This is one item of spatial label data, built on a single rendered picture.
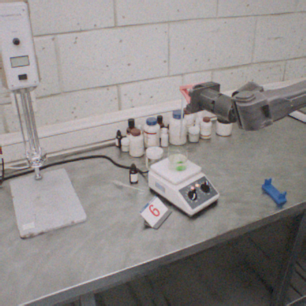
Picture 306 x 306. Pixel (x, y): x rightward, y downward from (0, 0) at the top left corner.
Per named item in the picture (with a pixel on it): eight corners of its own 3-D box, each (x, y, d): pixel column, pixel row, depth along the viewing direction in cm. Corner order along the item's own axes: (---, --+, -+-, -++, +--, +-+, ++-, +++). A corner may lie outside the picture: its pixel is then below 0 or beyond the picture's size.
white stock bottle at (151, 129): (150, 140, 145) (150, 114, 139) (162, 144, 141) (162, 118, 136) (140, 146, 141) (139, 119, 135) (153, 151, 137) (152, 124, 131)
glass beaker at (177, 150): (176, 160, 115) (177, 138, 111) (191, 168, 111) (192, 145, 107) (161, 169, 111) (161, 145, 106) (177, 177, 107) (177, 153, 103)
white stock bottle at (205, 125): (200, 133, 150) (201, 115, 145) (211, 134, 149) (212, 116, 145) (199, 138, 146) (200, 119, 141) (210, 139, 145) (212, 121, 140)
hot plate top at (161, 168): (202, 170, 111) (202, 168, 111) (175, 185, 104) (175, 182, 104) (176, 155, 119) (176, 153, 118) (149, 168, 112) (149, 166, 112)
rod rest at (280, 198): (287, 201, 109) (289, 192, 107) (278, 203, 108) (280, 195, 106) (269, 184, 117) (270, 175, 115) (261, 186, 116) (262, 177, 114)
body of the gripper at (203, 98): (187, 88, 87) (207, 97, 82) (215, 81, 93) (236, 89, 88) (186, 112, 91) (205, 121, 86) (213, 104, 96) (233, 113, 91)
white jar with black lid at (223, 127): (228, 137, 146) (229, 122, 143) (213, 134, 149) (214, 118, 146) (233, 131, 151) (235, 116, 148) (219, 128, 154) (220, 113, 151)
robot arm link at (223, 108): (230, 108, 80) (231, 128, 83) (249, 95, 82) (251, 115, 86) (209, 99, 85) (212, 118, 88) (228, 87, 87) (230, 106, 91)
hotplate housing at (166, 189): (219, 200, 110) (222, 179, 106) (190, 218, 103) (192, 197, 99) (172, 171, 125) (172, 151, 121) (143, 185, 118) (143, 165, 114)
